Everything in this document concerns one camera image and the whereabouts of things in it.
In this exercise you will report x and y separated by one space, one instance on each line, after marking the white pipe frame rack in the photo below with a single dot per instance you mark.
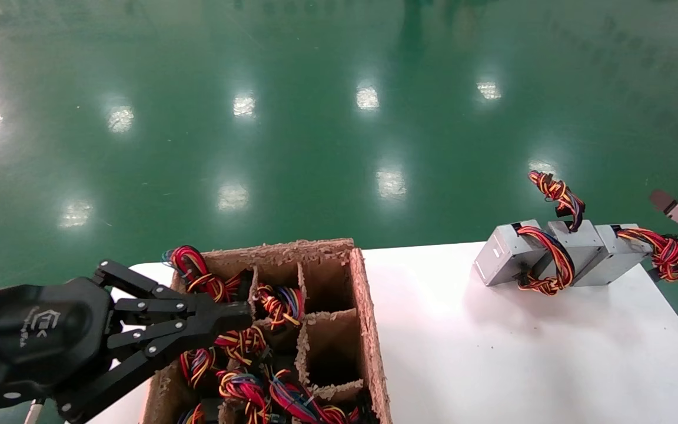
33 412

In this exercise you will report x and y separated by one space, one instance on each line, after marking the brown cardboard divider box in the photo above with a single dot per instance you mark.
368 330

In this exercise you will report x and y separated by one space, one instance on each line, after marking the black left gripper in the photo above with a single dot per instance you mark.
33 341

